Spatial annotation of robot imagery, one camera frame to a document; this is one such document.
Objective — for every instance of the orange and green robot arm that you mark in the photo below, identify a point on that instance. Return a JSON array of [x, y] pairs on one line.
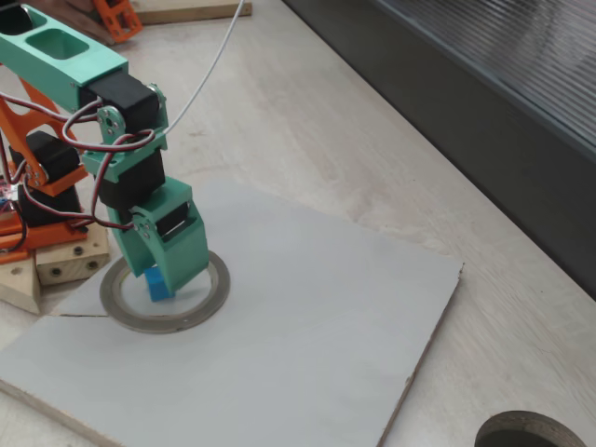
[[46, 65]]

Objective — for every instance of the orange and green leader arm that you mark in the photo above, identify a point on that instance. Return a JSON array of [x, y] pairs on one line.
[[121, 21]]

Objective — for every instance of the green gripper black servo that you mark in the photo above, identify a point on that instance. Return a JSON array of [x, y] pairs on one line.
[[181, 242]]

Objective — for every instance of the blue cube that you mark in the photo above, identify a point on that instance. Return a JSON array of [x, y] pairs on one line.
[[157, 288]]

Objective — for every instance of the white particle board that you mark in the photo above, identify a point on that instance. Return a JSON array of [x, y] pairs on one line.
[[279, 363]]

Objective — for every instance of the light wooden plank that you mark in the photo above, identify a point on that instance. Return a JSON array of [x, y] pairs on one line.
[[195, 11]]

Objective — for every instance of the red controller board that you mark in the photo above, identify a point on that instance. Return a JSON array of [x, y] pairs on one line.
[[4, 191]]

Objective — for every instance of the person's bare hand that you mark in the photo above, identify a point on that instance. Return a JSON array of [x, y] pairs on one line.
[[88, 16]]

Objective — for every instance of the frosted glass desk partition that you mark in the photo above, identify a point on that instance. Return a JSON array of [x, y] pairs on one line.
[[512, 139]]

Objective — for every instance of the wooden base block with holes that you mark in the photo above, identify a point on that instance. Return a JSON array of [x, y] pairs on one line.
[[70, 265]]

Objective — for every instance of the long wooden base plank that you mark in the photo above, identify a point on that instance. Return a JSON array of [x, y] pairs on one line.
[[18, 288]]

